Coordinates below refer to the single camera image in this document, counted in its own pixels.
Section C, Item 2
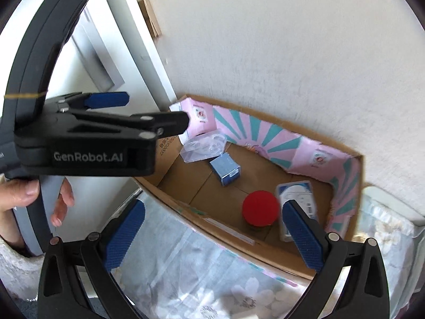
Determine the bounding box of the grey fleece sleeve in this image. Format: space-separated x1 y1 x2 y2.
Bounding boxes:
0 238 44 302

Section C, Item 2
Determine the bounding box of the small wooden wall block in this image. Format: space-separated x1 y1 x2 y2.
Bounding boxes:
138 0 162 40

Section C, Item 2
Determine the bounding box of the small blue box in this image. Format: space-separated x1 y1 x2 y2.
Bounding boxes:
210 153 241 187

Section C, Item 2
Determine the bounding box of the red lid jar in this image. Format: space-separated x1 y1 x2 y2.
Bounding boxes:
241 190 279 229

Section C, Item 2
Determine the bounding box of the cardboard box with pink liner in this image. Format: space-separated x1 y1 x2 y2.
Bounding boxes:
138 94 364 279

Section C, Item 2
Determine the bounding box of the grey recessed door handle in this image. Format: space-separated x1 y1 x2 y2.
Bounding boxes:
71 8 125 92

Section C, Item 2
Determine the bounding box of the person's left hand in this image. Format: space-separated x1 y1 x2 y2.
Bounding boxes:
0 177 76 250

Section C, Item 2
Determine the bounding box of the clear plastic blister case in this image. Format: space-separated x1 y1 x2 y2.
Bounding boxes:
180 130 227 163

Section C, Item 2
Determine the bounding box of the white bed rail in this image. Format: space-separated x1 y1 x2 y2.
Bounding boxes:
356 186 424 318

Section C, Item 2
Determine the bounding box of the clear box with white label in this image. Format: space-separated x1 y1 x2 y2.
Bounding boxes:
275 181 318 242

